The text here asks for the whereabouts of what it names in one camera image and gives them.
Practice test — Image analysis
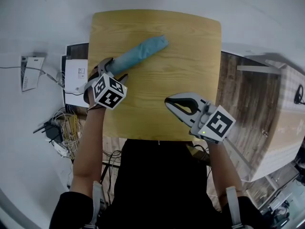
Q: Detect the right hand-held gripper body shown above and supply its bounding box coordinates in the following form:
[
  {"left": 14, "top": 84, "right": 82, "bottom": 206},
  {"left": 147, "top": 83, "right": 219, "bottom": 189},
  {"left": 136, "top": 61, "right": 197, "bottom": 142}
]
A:
[{"left": 189, "top": 101, "right": 237, "bottom": 145}]

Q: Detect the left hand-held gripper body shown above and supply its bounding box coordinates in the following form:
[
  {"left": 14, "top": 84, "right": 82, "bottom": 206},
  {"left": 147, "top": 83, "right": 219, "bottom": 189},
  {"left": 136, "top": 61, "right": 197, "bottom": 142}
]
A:
[{"left": 91, "top": 72, "right": 128, "bottom": 111}]

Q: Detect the blue umbrella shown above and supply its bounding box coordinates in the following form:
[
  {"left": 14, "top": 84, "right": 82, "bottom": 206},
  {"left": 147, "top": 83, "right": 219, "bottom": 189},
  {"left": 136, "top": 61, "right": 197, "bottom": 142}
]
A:
[{"left": 75, "top": 34, "right": 170, "bottom": 93}]

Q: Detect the person's left forearm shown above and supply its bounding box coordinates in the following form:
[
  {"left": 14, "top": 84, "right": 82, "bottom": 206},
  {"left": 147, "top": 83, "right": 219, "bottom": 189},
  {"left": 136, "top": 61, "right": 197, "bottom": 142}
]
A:
[{"left": 69, "top": 91, "right": 107, "bottom": 199}]

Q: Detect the person's right forearm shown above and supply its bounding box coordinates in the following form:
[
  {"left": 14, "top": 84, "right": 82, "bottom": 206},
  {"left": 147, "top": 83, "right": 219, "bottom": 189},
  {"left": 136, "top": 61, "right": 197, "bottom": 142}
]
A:
[{"left": 206, "top": 138, "right": 245, "bottom": 212}]

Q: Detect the white appliance with dark panel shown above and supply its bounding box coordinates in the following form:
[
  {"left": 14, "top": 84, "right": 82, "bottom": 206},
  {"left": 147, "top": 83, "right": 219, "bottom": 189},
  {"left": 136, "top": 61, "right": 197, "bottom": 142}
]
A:
[{"left": 63, "top": 59, "right": 89, "bottom": 108}]

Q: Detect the yellow wooden table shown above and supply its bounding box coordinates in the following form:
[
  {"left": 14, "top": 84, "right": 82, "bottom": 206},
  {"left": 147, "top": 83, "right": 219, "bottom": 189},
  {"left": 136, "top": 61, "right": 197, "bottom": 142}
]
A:
[{"left": 87, "top": 9, "right": 222, "bottom": 142}]

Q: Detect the table with checked cloth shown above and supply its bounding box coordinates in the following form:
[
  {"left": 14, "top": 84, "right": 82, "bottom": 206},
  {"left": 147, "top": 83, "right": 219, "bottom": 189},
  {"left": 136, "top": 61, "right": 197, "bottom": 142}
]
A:
[{"left": 245, "top": 53, "right": 305, "bottom": 183}]

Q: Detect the black router with antennas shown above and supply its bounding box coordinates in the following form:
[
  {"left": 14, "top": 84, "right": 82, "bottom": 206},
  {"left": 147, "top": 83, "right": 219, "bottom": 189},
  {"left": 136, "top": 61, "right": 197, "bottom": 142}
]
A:
[{"left": 32, "top": 122, "right": 64, "bottom": 143}]

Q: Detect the white printed paper box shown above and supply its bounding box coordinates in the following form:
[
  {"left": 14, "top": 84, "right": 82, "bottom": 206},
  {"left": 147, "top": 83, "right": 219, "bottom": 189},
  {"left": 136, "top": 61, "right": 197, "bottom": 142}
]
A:
[{"left": 20, "top": 55, "right": 45, "bottom": 93}]

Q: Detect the person's black shirt torso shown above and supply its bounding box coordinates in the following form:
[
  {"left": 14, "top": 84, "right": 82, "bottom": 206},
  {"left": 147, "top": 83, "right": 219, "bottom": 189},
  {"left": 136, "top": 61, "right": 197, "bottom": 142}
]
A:
[{"left": 49, "top": 138, "right": 275, "bottom": 229}]

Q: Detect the white router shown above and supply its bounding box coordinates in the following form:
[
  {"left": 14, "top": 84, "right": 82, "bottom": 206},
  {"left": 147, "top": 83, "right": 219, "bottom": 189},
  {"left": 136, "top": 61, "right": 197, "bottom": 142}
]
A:
[{"left": 49, "top": 139, "right": 71, "bottom": 158}]

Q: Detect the black desk lamp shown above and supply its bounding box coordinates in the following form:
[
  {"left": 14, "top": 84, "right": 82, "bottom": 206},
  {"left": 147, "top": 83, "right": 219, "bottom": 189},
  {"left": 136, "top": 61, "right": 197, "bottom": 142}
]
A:
[{"left": 293, "top": 84, "right": 305, "bottom": 106}]

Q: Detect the bundle of thin cables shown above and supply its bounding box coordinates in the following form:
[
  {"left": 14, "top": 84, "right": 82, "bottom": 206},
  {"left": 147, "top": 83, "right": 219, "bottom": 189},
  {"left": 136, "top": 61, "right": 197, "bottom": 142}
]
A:
[{"left": 51, "top": 108, "right": 83, "bottom": 152}]

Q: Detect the white arm strap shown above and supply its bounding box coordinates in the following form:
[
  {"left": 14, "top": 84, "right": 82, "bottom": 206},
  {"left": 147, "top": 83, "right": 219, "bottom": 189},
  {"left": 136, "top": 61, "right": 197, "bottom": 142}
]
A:
[
  {"left": 83, "top": 180, "right": 105, "bottom": 229},
  {"left": 225, "top": 186, "right": 246, "bottom": 229}
]

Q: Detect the thin grey wall cable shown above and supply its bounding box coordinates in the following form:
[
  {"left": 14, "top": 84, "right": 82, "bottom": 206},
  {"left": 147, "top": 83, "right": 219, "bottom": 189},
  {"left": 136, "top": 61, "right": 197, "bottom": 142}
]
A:
[{"left": 0, "top": 65, "right": 65, "bottom": 88}]

